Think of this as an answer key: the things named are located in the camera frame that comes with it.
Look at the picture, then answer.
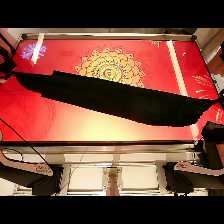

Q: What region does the black garment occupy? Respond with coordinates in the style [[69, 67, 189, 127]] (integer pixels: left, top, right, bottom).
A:
[[12, 70, 222, 128]]

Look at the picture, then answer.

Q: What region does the silver frame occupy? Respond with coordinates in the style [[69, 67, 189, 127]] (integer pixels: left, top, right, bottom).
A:
[[0, 31, 224, 197]]

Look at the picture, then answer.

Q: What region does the black cable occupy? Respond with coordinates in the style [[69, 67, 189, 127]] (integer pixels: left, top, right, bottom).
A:
[[0, 117, 65, 169], [0, 147, 25, 164]]

